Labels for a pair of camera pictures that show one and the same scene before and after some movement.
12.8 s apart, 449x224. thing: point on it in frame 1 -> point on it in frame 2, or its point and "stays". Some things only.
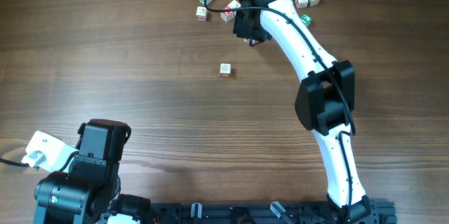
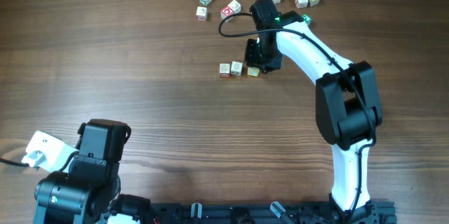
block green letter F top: x=306 y=19 stays
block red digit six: x=201 y=14 stays
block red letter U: x=225 y=70 stays
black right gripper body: x=248 y=29 -> x=264 y=58
